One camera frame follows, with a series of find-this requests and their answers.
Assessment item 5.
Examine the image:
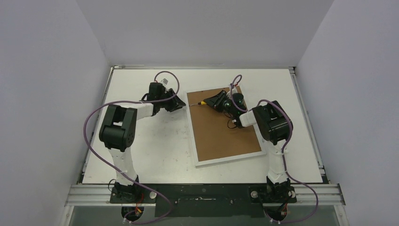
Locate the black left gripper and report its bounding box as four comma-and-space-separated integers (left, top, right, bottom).
158, 89, 185, 112

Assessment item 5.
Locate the yellow handle screwdriver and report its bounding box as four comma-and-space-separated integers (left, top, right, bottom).
189, 101, 207, 106

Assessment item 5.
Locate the white picture frame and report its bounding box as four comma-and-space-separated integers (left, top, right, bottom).
184, 88, 267, 168

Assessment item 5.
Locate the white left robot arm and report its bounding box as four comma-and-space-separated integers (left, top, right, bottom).
99, 82, 186, 203

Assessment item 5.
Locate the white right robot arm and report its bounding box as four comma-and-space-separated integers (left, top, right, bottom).
198, 90, 293, 202

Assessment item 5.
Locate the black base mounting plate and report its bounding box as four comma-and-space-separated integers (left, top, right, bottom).
109, 183, 297, 219

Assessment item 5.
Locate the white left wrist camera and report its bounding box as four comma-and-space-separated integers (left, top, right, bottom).
159, 78, 168, 87

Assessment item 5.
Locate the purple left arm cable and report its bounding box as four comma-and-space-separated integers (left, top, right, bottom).
83, 70, 181, 226

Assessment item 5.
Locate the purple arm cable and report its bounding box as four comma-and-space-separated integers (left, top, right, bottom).
83, 70, 181, 226
229, 74, 319, 225

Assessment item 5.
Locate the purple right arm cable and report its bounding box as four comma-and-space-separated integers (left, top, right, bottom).
229, 74, 319, 225

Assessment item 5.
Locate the aluminium table front rail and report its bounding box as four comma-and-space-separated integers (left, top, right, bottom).
65, 184, 346, 207

